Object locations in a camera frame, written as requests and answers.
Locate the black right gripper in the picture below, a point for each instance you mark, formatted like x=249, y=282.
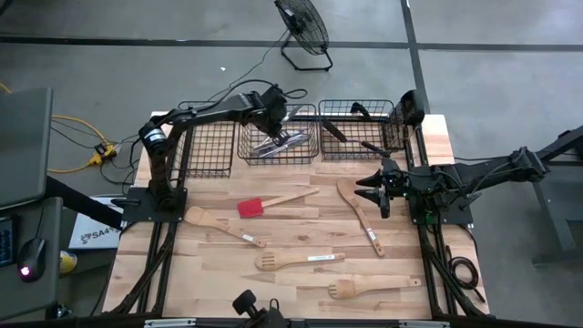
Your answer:
x=396, y=180

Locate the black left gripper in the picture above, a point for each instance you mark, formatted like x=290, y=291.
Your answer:
x=271, y=111

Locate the wooden spoon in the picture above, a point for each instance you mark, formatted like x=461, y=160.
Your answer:
x=346, y=189

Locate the wooden fork-tipped spatula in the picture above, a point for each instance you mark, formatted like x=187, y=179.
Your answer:
x=346, y=289

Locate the plain wooden spatula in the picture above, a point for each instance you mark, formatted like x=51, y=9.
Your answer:
x=200, y=216

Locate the slotted wooden spatula with label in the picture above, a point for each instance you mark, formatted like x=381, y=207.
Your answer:
x=268, y=262

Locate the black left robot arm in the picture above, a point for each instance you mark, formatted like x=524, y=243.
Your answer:
x=205, y=111

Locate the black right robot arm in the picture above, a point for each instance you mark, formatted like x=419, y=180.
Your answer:
x=492, y=173

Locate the black floor fan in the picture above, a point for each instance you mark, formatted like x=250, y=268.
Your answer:
x=303, y=23

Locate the black knobbed device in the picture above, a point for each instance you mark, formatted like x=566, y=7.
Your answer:
x=246, y=301

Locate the yellow power plug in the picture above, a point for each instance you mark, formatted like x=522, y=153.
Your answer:
x=102, y=154

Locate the dark metal desk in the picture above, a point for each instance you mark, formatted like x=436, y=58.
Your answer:
x=560, y=146

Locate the black diagonal desk leg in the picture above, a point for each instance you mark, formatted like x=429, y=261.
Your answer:
x=82, y=200

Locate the white printed box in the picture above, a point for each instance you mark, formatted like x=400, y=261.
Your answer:
x=93, y=237

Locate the yellow round object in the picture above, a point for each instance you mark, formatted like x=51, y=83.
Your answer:
x=68, y=263

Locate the grey monitor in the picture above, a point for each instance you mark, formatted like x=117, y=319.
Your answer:
x=23, y=146

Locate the black computer mouse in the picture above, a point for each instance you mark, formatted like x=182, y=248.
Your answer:
x=32, y=259

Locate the black metal table frame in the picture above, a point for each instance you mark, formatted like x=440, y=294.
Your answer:
x=319, y=118

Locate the black frame clamp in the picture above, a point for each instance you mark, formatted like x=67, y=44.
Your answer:
x=361, y=110

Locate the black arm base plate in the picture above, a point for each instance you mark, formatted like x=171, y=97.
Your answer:
x=455, y=216
x=136, y=212

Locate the silver metal bracket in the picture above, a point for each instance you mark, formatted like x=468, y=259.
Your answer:
x=423, y=324
x=168, y=323

